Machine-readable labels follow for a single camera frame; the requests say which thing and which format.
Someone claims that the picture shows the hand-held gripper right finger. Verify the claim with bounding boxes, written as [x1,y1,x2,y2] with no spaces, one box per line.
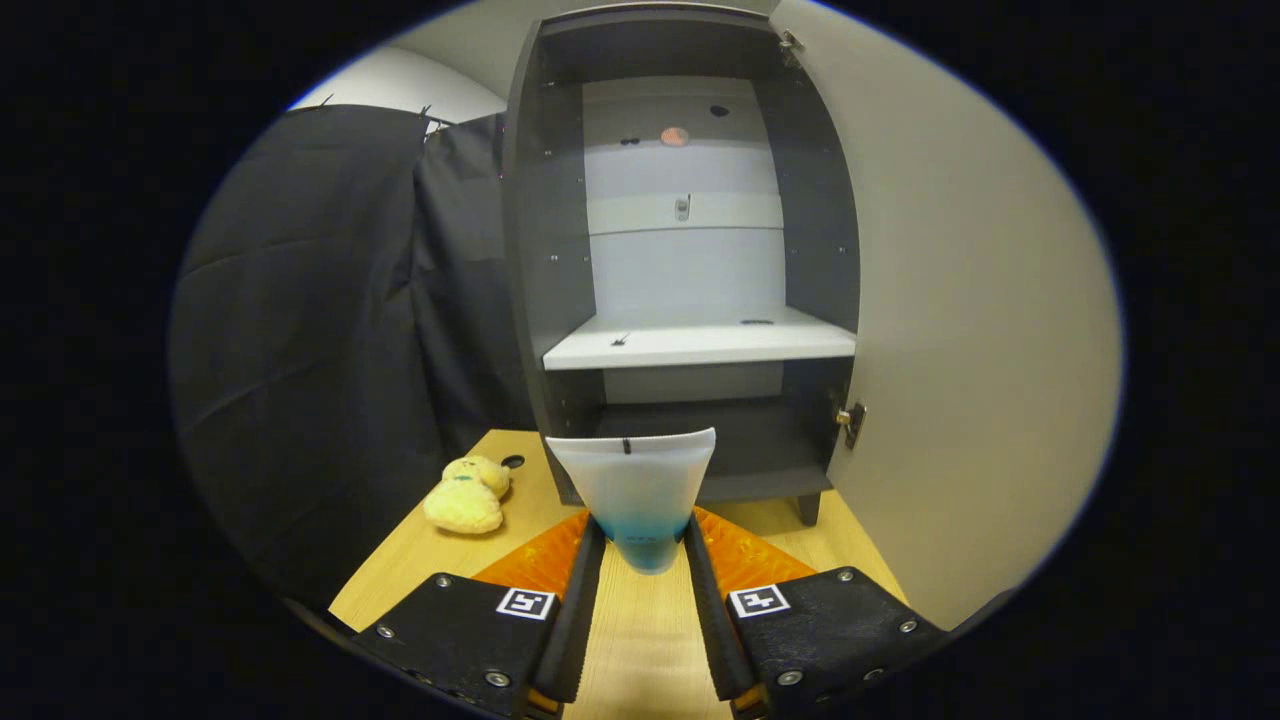
[683,507,949,720]

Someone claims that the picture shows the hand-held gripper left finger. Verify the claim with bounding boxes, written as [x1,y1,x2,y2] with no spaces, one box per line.
[350,512,608,720]

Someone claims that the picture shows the white and blue tube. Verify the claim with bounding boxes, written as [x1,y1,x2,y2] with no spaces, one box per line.
[545,427,718,576]

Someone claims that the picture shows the light grey cabinet door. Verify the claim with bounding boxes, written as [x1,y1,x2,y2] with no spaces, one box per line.
[770,0,1123,631]

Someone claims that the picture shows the yellow plush toy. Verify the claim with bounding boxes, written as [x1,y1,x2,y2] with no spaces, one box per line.
[423,455,512,536]

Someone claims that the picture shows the white cabinet shelf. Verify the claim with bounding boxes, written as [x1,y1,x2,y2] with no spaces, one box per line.
[542,306,859,372]

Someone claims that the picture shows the black backdrop cloth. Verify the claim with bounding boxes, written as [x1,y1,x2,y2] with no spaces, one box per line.
[170,103,546,611]

